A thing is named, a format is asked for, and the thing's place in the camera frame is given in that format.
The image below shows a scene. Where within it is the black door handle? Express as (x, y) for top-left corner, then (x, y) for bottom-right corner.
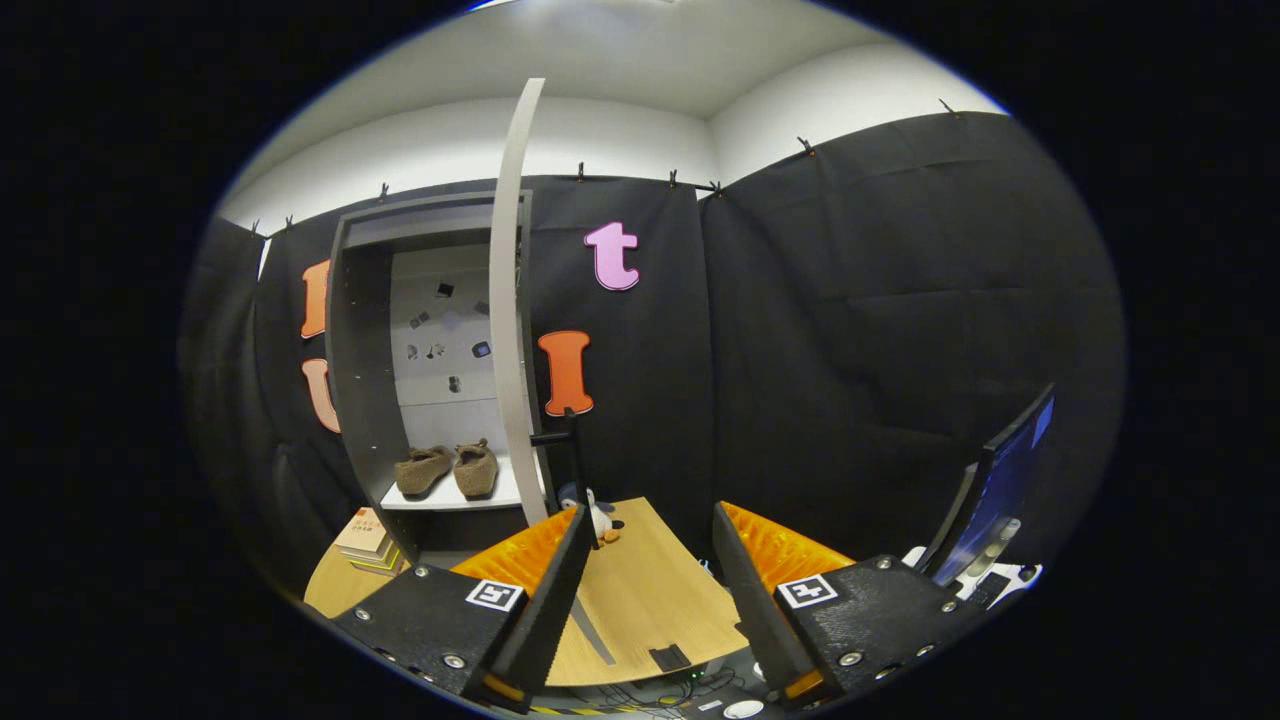
(530, 405), (591, 511)

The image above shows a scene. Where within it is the black computer monitor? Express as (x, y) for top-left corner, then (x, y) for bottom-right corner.
(915, 383), (1057, 591)

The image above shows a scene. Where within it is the dark grey shoe cabinet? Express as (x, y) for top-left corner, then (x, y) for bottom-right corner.
(325, 190), (536, 566)

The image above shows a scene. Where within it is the beige book with orange print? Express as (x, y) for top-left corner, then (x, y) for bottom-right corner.
(333, 507), (391, 556)

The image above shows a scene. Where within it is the penguin plush toy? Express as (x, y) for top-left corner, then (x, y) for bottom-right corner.
(558, 485), (626, 546)

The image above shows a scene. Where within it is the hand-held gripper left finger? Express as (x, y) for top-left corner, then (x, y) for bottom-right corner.
(330, 503), (598, 713)

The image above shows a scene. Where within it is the black backdrop cloth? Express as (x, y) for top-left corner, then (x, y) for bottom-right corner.
(180, 110), (1126, 601)

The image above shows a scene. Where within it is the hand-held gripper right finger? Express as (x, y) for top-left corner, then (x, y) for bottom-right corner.
(712, 500), (986, 709)

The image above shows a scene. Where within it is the brown fuzzy shoe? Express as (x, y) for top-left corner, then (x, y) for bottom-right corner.
(394, 446), (456, 499)
(453, 438), (500, 499)

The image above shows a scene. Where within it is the yellow-edged book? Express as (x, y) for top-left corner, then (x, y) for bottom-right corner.
(345, 545), (406, 578)

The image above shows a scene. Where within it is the tangle of black cables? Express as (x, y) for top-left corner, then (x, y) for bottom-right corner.
(530, 670), (791, 719)

